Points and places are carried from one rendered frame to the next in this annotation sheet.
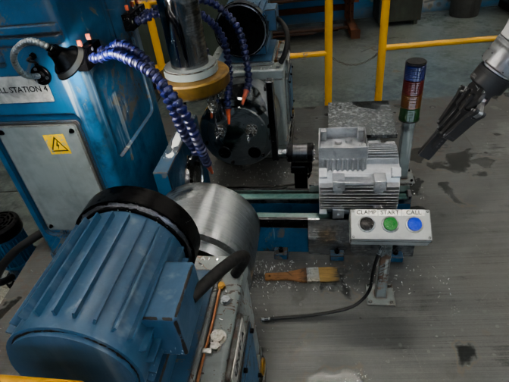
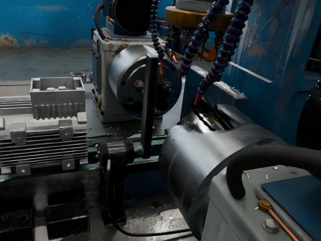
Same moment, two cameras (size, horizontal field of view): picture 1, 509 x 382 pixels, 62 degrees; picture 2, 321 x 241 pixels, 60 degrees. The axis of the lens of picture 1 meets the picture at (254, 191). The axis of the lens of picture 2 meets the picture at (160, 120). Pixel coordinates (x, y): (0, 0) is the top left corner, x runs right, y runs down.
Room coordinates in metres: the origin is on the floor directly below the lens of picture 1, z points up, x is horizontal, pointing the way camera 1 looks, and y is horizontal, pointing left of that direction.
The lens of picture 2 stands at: (1.60, -0.39, 1.39)
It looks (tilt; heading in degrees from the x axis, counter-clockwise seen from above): 26 degrees down; 146
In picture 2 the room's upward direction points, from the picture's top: 6 degrees clockwise
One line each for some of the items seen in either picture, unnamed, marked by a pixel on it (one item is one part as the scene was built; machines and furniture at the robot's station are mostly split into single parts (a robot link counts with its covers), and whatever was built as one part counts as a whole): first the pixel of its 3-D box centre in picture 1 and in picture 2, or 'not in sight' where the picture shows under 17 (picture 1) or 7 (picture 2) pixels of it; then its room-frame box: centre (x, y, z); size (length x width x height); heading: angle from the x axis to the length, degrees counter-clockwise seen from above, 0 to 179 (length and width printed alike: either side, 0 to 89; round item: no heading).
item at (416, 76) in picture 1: (415, 70); not in sight; (1.17, -0.52, 1.19); 0.06 x 0.06 x 0.04
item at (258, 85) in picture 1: (242, 116); (235, 183); (1.31, 0.01, 1.04); 0.41 x 0.25 x 0.25; 168
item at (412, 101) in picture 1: (411, 98); not in sight; (1.17, -0.52, 1.10); 0.06 x 0.06 x 0.04
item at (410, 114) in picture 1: (409, 112); not in sight; (1.17, -0.52, 1.05); 0.06 x 0.06 x 0.04
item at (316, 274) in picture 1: (301, 275); not in sight; (0.78, -0.10, 0.80); 0.21 x 0.05 x 0.01; 84
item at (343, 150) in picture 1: (341, 148); (58, 97); (0.92, -0.24, 1.11); 0.12 x 0.11 x 0.07; 78
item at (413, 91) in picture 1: (413, 85); not in sight; (1.17, -0.52, 1.14); 0.06 x 0.06 x 0.04
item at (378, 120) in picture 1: (359, 130); not in sight; (1.42, -0.44, 0.86); 0.27 x 0.24 x 0.12; 168
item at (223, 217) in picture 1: (195, 266); (140, 77); (0.64, 0.15, 1.04); 0.37 x 0.25 x 0.25; 168
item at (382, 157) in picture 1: (356, 178); (44, 131); (0.91, -0.28, 1.02); 0.20 x 0.19 x 0.19; 78
